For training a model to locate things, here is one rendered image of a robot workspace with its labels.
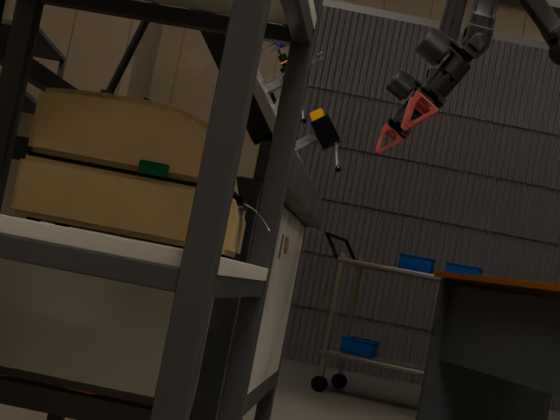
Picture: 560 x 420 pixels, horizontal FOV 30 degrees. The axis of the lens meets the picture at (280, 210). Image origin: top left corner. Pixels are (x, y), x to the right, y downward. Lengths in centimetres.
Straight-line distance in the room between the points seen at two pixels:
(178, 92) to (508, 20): 285
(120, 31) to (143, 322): 601
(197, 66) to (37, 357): 715
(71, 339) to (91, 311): 6
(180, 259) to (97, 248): 9
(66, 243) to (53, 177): 29
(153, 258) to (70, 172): 33
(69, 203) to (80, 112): 12
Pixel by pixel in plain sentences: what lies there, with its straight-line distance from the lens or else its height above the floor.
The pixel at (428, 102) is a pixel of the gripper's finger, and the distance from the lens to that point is 239.
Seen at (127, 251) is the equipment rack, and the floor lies 65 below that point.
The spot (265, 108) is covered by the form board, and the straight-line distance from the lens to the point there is 172.
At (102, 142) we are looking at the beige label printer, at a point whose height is 78.
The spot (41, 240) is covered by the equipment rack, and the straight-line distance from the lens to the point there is 115.
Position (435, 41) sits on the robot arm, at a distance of 244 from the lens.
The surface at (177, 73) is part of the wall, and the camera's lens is 883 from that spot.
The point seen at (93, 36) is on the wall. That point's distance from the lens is 767.
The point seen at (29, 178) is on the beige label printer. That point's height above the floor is 72.
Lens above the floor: 65
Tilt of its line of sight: 4 degrees up
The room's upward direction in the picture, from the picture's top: 11 degrees clockwise
